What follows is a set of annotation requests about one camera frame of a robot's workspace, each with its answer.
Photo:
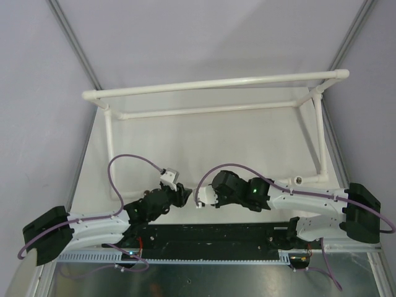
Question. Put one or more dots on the white faucet with chrome knob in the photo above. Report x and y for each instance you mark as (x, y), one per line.
(205, 196)

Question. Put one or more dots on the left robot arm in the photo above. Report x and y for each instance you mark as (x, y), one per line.
(58, 231)

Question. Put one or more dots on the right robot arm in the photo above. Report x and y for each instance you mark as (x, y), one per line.
(336, 212)

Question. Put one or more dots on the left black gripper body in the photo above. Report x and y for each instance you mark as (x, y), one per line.
(175, 198)

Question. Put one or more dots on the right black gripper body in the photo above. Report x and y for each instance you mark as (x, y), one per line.
(223, 200)

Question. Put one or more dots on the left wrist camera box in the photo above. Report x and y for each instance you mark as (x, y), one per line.
(169, 178)

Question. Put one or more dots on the aluminium table frame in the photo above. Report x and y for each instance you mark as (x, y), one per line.
(341, 267)

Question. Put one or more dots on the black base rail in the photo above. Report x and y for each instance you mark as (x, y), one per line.
(235, 241)

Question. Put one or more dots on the white PVC pipe frame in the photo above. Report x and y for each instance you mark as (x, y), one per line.
(273, 124)

